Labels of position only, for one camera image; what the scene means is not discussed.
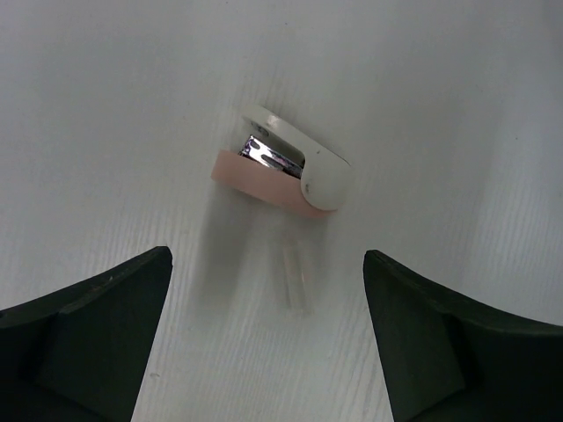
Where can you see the clear pen cap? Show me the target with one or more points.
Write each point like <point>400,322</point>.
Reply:
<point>297,275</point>

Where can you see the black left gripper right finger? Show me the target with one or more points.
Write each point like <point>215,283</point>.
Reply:
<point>448,357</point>

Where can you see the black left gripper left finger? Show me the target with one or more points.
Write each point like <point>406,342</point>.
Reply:
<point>80,353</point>

